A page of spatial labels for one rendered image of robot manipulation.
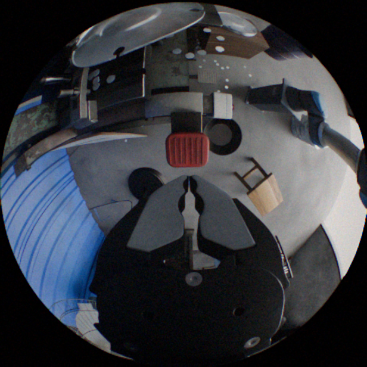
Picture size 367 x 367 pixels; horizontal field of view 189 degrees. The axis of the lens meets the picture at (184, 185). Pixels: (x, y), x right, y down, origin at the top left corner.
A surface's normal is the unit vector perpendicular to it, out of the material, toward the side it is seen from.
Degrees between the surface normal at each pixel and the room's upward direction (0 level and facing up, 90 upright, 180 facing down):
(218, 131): 0
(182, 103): 0
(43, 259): 90
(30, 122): 90
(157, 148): 0
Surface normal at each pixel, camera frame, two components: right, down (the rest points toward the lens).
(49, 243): 1.00, -0.02
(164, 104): -0.01, 0.53
